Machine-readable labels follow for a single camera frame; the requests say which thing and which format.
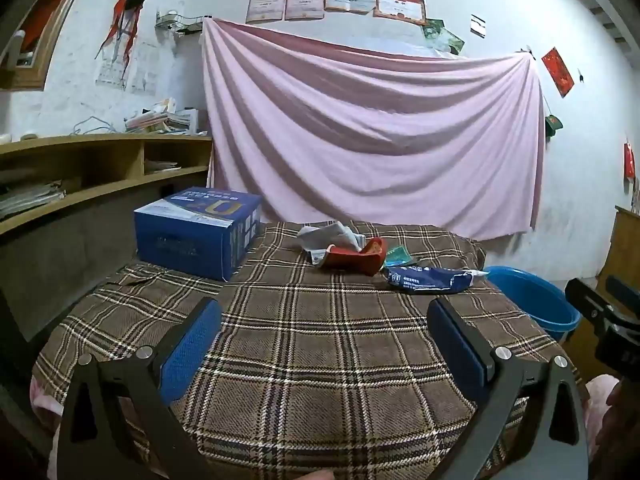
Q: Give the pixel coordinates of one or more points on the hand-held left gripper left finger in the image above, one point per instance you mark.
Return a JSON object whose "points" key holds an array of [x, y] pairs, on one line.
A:
{"points": [[192, 345]]}

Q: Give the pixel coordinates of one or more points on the black and white card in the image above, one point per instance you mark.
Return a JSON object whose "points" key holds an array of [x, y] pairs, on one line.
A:
{"points": [[478, 26]]}

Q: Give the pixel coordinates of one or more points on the blue plastic basin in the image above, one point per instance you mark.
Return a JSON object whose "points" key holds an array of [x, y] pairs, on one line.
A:
{"points": [[525, 300]]}

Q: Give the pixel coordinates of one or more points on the stack of papers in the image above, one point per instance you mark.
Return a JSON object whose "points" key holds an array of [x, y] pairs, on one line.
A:
{"points": [[30, 200]]}

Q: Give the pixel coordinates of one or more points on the red tasselled wall ornament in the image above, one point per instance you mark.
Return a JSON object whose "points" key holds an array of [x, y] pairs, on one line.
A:
{"points": [[125, 5]]}

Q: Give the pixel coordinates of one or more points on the stack of books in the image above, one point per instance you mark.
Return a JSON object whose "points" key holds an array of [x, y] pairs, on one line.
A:
{"points": [[155, 120]]}

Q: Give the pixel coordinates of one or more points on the grey wrapper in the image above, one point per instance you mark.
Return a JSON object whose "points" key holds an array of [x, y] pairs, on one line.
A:
{"points": [[325, 237]]}

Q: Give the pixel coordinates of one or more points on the brown plaid blanket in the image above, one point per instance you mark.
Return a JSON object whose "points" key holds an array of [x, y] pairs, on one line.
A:
{"points": [[325, 360]]}

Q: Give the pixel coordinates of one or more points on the dark blue snack packet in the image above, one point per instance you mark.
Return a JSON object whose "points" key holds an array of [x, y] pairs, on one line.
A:
{"points": [[425, 280]]}

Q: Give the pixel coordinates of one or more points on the pink bedding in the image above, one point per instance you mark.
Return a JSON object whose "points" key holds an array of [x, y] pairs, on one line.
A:
{"points": [[42, 400]]}

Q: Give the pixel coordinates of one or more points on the wall calendar sheet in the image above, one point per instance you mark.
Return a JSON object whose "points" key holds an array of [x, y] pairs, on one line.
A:
{"points": [[145, 72], [110, 72]]}

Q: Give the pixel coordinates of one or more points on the red wrapper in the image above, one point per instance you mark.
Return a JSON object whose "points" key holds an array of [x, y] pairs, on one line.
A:
{"points": [[360, 260]]}

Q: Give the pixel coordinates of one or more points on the red paper wall hanging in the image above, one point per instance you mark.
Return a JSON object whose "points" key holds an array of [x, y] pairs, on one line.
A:
{"points": [[557, 72]]}

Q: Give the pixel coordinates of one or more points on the green cap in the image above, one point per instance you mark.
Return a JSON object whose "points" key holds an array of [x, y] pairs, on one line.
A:
{"points": [[553, 125]]}

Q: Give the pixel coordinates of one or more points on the person's left hand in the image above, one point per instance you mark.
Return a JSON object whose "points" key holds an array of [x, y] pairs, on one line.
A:
{"points": [[319, 476]]}

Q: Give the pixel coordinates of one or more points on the person's right hand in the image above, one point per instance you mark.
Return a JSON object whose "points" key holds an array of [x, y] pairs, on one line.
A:
{"points": [[622, 425]]}

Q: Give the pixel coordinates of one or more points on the wooden cabinet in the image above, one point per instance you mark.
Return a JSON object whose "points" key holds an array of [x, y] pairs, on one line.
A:
{"points": [[622, 245]]}

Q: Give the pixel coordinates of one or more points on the wooden window frame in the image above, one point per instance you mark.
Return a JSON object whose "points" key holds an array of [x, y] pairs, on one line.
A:
{"points": [[45, 67]]}

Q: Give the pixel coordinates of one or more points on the small green packet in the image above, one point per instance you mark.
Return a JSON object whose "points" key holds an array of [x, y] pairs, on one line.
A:
{"points": [[400, 256]]}

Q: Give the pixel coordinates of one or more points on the blue cardboard box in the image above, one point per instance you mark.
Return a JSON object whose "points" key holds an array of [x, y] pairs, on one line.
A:
{"points": [[185, 245]]}

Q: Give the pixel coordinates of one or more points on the pink hanging cloth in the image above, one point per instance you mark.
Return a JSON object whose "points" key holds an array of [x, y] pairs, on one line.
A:
{"points": [[350, 135]]}

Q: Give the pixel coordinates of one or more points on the wooden headboard shelf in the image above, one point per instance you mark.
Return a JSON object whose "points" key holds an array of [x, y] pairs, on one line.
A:
{"points": [[75, 142]]}

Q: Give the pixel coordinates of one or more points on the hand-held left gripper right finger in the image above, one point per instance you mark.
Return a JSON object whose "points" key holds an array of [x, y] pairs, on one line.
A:
{"points": [[457, 345]]}

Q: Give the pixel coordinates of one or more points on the green photo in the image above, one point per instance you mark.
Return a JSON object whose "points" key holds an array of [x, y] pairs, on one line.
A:
{"points": [[432, 30], [452, 41]]}

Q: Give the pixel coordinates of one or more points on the loose papers in cubby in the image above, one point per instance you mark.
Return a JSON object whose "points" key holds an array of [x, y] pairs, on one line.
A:
{"points": [[160, 166]]}

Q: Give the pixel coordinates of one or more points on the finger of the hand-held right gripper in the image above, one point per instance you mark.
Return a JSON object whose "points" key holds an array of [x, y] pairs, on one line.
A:
{"points": [[625, 292], [587, 302]]}

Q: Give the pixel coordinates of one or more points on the small red wall hanging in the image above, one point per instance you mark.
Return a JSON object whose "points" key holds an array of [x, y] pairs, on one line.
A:
{"points": [[629, 160]]}

